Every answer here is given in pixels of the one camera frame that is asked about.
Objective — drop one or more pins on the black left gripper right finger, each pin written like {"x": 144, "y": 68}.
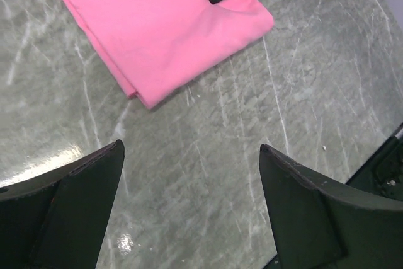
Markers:
{"x": 318, "y": 222}

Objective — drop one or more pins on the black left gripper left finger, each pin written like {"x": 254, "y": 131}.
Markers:
{"x": 59, "y": 219}

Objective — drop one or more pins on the pink t-shirt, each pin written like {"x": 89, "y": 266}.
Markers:
{"x": 153, "y": 47}

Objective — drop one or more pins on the aluminium rail frame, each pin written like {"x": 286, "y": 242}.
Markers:
{"x": 398, "y": 133}

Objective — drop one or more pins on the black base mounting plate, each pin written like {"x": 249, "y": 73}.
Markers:
{"x": 381, "y": 174}

